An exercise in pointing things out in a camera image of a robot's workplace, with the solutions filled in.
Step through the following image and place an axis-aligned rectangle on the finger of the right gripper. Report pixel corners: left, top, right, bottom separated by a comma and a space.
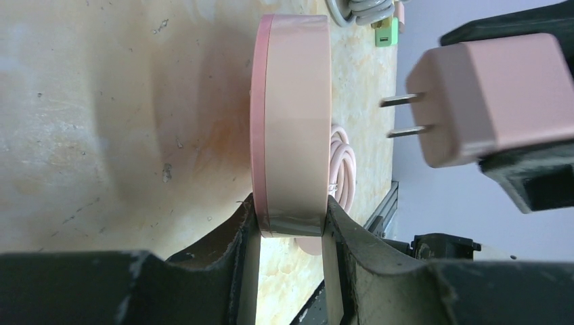
478, 139, 573, 214
439, 1, 573, 47

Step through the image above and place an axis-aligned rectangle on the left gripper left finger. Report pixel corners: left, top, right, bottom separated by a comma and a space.
1, 196, 261, 324

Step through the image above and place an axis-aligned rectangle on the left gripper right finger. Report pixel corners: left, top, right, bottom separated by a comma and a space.
322, 198, 573, 324

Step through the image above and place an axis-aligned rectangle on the pink cable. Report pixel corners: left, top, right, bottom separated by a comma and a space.
329, 125, 358, 214

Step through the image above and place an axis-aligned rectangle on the brown-pink charger plug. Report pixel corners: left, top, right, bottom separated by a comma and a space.
394, 0, 405, 33

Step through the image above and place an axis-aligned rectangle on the green plug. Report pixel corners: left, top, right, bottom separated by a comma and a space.
371, 16, 399, 47

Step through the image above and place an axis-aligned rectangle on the grey white-strip cable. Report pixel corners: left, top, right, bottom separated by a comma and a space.
325, 0, 398, 28

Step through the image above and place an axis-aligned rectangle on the round pink power socket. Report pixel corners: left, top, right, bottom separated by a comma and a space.
250, 14, 332, 255

